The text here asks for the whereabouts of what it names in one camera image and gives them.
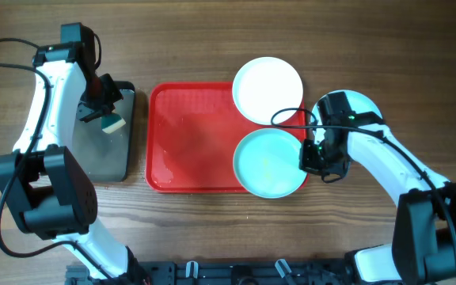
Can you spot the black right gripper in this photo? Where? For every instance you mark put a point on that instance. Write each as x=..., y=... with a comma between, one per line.
x=309, y=162

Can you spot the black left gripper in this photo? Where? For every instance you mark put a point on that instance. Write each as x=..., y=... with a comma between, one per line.
x=89, y=112

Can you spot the yellow green sponge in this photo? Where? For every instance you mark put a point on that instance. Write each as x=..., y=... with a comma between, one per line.
x=112, y=122

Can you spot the light blue plate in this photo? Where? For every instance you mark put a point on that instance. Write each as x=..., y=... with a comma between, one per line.
x=359, y=104
x=265, y=163

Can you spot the white round plate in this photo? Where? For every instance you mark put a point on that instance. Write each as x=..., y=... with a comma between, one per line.
x=265, y=89

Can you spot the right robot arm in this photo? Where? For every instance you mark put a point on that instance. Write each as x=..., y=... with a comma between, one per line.
x=348, y=127

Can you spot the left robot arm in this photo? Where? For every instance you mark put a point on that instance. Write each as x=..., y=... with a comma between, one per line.
x=42, y=185

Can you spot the black water tray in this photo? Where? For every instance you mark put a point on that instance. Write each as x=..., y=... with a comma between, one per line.
x=105, y=157

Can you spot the red plastic tray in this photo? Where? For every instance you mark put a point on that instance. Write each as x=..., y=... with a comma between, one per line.
x=193, y=131

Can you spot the black mounting rail base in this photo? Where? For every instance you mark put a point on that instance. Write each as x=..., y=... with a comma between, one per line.
x=316, y=272

